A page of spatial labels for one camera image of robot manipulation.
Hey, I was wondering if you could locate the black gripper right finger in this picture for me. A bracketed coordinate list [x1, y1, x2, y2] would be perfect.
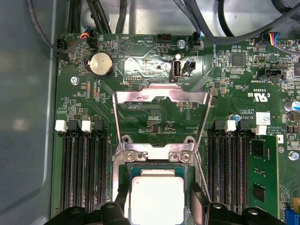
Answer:
[189, 183, 285, 225]

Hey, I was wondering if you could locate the thick black wire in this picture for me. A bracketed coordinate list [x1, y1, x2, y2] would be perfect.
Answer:
[173, 0, 300, 46]

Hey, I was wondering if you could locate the black RAM slot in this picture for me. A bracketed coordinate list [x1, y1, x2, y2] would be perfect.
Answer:
[81, 120, 95, 211]
[92, 120, 111, 205]
[67, 120, 83, 210]
[55, 119, 71, 211]
[235, 121, 250, 211]
[207, 120, 225, 205]
[221, 120, 237, 211]

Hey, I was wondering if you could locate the blue board connector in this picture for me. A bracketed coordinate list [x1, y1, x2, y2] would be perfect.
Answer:
[284, 205, 300, 225]

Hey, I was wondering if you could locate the metal CPU socket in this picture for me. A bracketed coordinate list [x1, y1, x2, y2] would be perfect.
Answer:
[112, 135, 203, 225]

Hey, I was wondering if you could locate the silver square CPU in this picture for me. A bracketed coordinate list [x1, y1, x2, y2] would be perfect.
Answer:
[128, 165, 189, 225]

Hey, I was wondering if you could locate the green RAM stick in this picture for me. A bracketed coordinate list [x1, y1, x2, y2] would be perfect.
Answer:
[247, 135, 281, 221]

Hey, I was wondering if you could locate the black wire bundle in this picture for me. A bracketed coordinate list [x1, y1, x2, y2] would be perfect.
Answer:
[67, 0, 83, 34]
[86, 0, 112, 34]

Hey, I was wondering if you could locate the multicoloured fan wire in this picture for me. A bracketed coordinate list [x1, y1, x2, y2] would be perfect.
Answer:
[267, 31, 300, 56]
[79, 32, 95, 41]

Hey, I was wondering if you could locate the thin wire locking lever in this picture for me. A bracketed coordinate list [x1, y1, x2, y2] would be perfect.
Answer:
[195, 150, 213, 203]

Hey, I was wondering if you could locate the black PC case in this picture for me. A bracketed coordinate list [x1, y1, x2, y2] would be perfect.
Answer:
[0, 0, 300, 225]

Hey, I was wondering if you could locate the thin black wire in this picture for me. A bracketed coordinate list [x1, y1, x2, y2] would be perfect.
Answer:
[25, 0, 71, 56]

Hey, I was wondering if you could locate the green motherboard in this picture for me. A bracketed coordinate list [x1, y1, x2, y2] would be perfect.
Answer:
[50, 32, 300, 225]

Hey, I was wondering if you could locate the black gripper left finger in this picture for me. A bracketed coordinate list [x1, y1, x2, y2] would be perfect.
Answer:
[48, 183, 132, 225]

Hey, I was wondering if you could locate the silver coin battery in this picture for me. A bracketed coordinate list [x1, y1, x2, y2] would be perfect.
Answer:
[85, 52, 114, 78]

